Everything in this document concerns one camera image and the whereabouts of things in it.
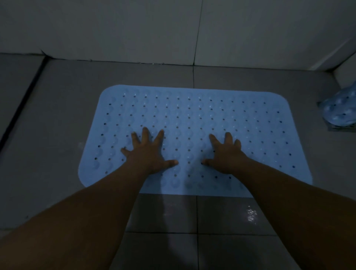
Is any person's left hand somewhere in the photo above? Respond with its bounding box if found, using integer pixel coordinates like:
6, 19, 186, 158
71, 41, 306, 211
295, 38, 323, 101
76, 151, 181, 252
121, 127, 178, 176

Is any person's right hand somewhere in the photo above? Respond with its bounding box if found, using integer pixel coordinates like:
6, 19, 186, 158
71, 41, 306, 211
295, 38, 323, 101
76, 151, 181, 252
201, 132, 248, 176

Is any blue bath mat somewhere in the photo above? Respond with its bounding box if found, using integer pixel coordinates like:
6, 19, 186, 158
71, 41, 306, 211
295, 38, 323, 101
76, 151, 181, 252
318, 82, 356, 128
78, 85, 313, 198

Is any person's left forearm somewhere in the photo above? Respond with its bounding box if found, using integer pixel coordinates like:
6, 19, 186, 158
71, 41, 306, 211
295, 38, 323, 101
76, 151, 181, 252
0, 164, 152, 270

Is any person's right forearm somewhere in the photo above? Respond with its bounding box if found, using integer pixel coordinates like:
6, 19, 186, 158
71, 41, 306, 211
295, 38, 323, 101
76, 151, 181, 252
231, 158, 356, 270

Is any metal floor drain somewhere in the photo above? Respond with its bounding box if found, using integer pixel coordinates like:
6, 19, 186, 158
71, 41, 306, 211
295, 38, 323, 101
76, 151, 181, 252
328, 122, 356, 133

